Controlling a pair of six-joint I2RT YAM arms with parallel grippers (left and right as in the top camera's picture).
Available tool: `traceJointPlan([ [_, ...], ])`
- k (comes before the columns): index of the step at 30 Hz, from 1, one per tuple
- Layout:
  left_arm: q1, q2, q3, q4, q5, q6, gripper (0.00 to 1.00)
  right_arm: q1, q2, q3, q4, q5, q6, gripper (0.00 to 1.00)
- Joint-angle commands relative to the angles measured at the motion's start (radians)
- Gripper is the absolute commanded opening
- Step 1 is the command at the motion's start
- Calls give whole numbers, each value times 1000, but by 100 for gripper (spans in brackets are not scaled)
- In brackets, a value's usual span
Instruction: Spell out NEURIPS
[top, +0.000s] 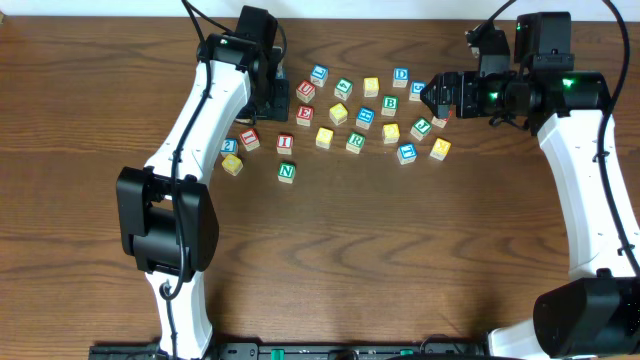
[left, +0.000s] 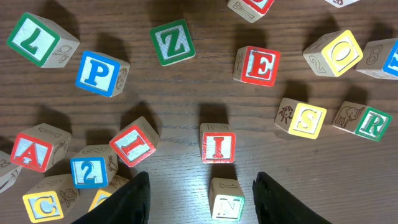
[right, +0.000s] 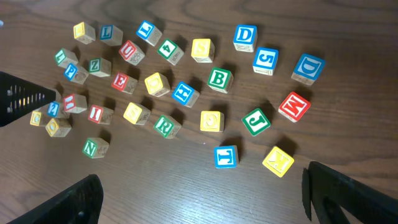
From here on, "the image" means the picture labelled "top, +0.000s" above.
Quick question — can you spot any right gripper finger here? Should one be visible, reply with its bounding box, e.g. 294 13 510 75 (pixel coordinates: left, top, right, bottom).
420 81 438 100
423 100 450 119

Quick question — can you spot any red U block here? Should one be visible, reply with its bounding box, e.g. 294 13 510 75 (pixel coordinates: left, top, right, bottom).
296 80 316 104

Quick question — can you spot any red E block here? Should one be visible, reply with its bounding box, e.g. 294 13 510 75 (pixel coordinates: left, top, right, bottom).
296 105 314 127

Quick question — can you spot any green N block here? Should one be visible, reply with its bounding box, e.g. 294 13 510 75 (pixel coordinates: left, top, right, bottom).
278 162 296 184

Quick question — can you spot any green R block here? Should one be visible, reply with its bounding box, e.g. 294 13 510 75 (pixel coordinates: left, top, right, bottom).
345 132 366 154

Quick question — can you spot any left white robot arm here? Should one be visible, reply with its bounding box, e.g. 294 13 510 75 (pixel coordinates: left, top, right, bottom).
116 34 288 359

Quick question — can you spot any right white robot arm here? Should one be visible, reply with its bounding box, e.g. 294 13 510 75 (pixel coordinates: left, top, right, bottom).
420 71 639 359

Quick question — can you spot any red block under gripper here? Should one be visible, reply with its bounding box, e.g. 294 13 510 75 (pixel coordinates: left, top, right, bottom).
431 112 452 128

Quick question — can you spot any blue 5 block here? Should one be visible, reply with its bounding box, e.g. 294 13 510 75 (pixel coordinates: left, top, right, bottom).
409 81 426 101

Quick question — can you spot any green J block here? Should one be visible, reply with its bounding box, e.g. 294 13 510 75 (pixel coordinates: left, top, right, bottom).
410 117 432 141

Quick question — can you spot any blue D block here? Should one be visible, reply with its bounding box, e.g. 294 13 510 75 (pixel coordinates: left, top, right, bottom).
392 68 409 88

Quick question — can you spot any yellow M block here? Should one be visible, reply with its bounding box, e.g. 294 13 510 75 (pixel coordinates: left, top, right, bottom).
430 138 452 161

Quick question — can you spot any green B block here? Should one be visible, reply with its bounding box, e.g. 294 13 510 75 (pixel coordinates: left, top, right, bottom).
381 95 399 117

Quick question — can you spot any red I block left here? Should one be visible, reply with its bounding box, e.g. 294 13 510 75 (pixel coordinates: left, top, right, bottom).
239 128 260 152

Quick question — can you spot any red i block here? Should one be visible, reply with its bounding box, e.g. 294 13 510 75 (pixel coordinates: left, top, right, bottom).
239 128 260 152
276 134 294 155

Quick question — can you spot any red I block centre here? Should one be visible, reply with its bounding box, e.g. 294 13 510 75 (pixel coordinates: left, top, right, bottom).
276 134 294 155

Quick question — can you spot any blue L block right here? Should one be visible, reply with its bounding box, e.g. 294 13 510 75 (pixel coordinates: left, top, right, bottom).
310 64 329 87

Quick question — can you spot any yellow block centre right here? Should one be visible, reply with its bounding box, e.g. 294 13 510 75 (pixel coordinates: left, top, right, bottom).
382 123 400 144

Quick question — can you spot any blue T block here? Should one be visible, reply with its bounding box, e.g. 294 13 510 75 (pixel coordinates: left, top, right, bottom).
396 143 418 165

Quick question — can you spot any yellow block top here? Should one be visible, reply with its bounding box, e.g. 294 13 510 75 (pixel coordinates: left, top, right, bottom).
363 77 380 98

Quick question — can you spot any blue 2 block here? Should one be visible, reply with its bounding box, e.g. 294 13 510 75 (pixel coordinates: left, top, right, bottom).
220 138 239 158

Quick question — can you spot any yellow S block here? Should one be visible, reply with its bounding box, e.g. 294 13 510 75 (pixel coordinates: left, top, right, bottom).
316 127 334 149

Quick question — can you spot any blue H block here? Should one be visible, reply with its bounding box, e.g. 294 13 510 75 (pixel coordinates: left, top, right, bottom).
356 107 375 130

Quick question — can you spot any yellow O block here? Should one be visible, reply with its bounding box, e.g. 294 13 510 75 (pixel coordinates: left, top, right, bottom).
329 103 348 126

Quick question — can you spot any green 4 block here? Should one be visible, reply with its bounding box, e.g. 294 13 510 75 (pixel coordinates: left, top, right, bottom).
334 77 353 101

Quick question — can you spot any yellow Q block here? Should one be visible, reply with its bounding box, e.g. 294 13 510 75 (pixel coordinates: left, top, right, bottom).
221 154 244 176

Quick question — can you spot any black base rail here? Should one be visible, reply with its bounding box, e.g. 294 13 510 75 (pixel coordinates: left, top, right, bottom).
87 339 489 360

